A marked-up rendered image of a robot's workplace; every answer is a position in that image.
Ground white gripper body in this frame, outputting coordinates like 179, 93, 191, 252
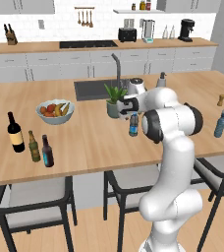
116, 94, 140, 119

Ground green potted plant grey pot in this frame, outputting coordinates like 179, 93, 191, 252
103, 83, 129, 120

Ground blue plastic water bottle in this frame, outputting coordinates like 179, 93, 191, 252
129, 112, 140, 138

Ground dark grey sink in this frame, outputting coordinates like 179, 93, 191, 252
73, 78, 132, 102

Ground grey tap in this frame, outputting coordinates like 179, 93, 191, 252
110, 52, 123, 91

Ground grey soap dispenser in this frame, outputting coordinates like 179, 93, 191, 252
155, 71, 168, 90

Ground yellow banana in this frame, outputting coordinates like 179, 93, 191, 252
61, 101, 72, 117
52, 102, 66, 117

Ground grey base cupboards run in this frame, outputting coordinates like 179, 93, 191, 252
0, 45, 218, 84

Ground pale blue fruit bowl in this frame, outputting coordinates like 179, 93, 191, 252
35, 98, 76, 126

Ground black toaster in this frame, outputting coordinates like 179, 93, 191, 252
117, 27, 139, 43

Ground black hob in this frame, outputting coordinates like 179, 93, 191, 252
59, 39, 119, 50

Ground grey blender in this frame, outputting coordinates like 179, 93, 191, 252
140, 18, 156, 44

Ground black stool grey seat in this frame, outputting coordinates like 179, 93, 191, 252
102, 163, 171, 252
0, 175, 79, 252
192, 153, 224, 252

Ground clear glass bottle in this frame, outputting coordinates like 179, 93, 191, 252
162, 25, 170, 40
169, 25, 177, 40

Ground brown glass bottle blue label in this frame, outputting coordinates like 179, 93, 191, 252
40, 134, 56, 168

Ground black coffee machine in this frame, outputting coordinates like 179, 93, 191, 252
177, 18, 196, 43

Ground tall blue plastic bottle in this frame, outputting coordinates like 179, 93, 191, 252
213, 112, 224, 139

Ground green glass beer bottle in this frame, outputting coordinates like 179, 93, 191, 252
28, 130, 42, 163

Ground dark wine bottle tan label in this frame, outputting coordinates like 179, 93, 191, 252
7, 111, 27, 154

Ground wooden knife block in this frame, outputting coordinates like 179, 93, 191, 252
2, 23, 20, 46

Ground white wall shelf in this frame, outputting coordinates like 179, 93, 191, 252
112, 8, 166, 15

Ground wooden rail with hanging tools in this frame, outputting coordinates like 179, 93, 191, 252
74, 6, 95, 30

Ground grey wall cupboards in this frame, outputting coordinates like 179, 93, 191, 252
155, 0, 223, 14
0, 0, 56, 16

